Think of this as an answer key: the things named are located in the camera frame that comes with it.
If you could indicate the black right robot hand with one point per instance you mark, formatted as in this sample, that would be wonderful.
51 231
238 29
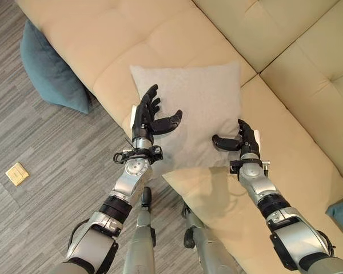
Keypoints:
247 140

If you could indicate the beige leather sofa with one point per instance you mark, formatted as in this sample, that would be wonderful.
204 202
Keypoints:
188 51

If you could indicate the teal blue cushion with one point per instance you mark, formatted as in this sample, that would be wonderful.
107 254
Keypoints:
342 213
50 71

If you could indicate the brass floor socket plate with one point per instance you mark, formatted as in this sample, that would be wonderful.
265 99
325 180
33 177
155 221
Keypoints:
16 173

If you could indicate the silver left robot leg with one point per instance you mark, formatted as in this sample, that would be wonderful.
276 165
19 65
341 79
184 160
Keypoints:
141 237

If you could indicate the silver robot leg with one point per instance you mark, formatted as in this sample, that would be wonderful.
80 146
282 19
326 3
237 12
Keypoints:
141 237
205 245

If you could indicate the light grey square cushion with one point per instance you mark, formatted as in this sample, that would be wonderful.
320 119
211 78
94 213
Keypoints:
194 114

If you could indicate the silver right robot leg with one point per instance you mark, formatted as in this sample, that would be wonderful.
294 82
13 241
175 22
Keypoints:
205 245

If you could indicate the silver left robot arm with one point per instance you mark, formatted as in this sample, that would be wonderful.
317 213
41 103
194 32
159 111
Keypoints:
114 205

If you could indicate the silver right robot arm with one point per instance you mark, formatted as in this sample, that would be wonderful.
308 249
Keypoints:
277 211

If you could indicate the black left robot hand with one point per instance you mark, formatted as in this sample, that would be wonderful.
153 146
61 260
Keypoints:
145 118

